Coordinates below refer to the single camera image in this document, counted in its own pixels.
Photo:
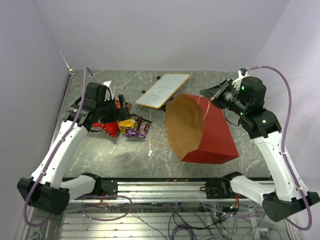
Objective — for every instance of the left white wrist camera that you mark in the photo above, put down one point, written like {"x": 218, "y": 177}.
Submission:
{"x": 107, "y": 83}

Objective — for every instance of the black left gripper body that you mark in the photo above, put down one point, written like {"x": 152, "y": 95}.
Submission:
{"x": 110, "y": 113}

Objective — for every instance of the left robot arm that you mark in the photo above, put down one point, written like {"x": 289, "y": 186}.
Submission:
{"x": 45, "y": 189}

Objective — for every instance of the brown m&m's candy packet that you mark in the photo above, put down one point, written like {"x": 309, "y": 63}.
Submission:
{"x": 143, "y": 128}

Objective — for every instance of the purple candy packet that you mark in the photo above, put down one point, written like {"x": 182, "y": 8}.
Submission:
{"x": 134, "y": 132}

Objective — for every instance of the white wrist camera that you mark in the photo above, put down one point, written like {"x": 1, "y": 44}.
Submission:
{"x": 107, "y": 83}
{"x": 243, "y": 72}

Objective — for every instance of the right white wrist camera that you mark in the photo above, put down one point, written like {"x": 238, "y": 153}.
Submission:
{"x": 243, "y": 72}

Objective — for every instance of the red brown paper bag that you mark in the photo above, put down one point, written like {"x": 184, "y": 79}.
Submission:
{"x": 197, "y": 131}

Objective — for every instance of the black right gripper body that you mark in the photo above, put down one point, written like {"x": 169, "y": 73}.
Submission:
{"x": 228, "y": 97}

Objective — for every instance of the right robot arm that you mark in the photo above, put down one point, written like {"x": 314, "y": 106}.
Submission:
{"x": 289, "y": 195}

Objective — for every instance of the yellow m&m's candy packet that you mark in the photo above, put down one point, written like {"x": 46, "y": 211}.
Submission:
{"x": 128, "y": 123}

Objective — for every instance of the small whiteboard with yellow frame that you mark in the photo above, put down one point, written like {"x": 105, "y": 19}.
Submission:
{"x": 162, "y": 90}

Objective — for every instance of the aluminium mounting rail frame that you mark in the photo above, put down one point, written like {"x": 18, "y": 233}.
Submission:
{"x": 160, "y": 209}

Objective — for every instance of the red cookie snack bag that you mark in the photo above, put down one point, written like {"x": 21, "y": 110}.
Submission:
{"x": 111, "y": 128}

